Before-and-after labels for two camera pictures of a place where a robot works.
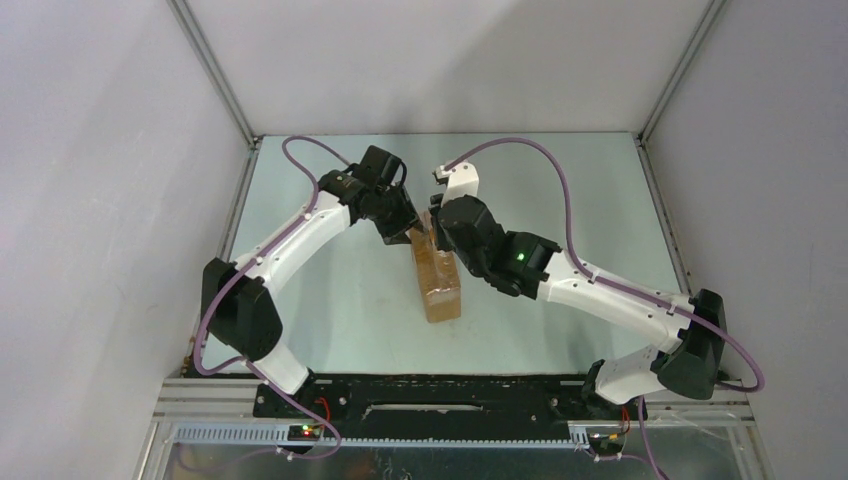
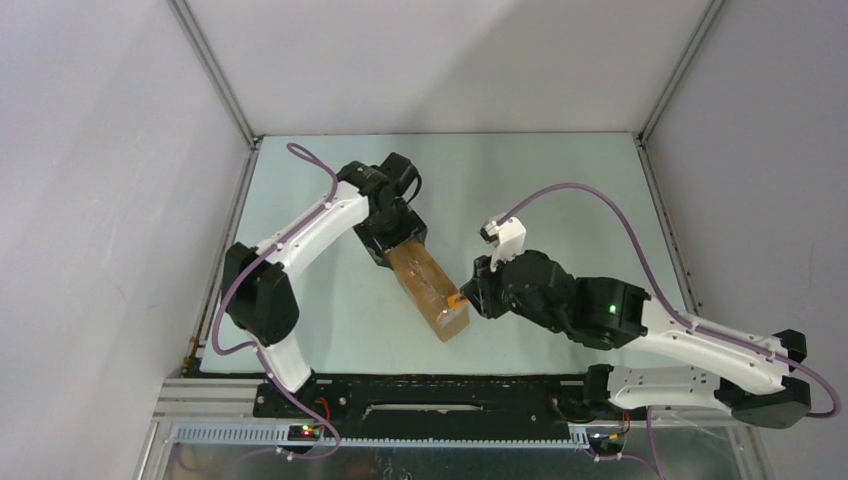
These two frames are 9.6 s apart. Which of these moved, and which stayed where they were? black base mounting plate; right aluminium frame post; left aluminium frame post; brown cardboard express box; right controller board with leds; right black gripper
Moved: right black gripper; brown cardboard express box
Stayed: left aluminium frame post; right controller board with leds; black base mounting plate; right aluminium frame post
